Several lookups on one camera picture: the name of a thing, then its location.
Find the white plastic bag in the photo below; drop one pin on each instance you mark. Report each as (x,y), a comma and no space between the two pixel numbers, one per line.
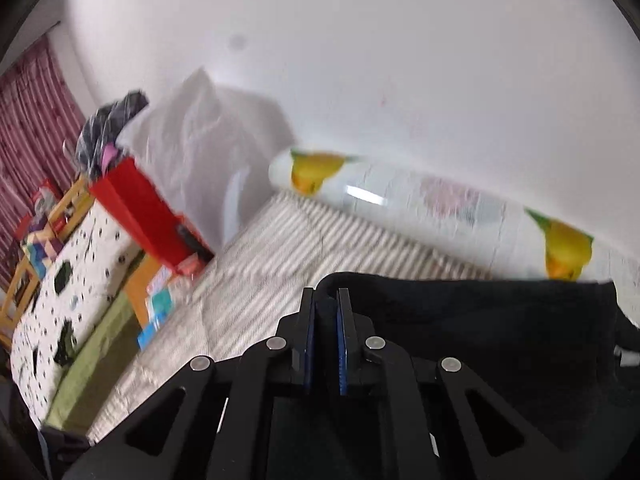
(200,150)

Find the blue and teal packet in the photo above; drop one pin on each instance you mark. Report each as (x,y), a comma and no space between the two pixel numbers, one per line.
(157,310)

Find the red striped curtain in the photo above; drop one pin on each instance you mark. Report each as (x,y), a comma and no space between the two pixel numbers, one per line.
(30,110)

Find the orange cardboard box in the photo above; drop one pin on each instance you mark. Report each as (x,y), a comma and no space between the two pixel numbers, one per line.
(137,280)

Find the striped bed mattress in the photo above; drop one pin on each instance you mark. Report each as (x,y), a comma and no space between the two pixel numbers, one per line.
(300,250)

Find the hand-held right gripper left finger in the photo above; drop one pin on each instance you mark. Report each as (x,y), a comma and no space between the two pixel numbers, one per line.
(309,345)

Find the green mat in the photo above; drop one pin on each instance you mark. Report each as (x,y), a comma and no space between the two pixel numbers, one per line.
(85,360)

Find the fruit-print bolster pillow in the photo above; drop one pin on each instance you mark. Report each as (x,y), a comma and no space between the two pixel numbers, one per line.
(400,195)

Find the wooden rack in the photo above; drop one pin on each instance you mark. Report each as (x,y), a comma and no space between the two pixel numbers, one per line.
(20,280)

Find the dark plaid cloth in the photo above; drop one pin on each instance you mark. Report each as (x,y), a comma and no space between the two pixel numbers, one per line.
(105,125)

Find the white black-spotted blanket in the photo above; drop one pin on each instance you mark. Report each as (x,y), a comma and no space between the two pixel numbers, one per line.
(75,270)

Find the black sweater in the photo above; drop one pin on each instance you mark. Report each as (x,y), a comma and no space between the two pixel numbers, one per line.
(475,320)

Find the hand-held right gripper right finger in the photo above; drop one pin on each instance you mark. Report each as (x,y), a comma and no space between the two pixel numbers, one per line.
(343,350)

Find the red paper bag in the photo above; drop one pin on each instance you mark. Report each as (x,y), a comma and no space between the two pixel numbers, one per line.
(135,200)

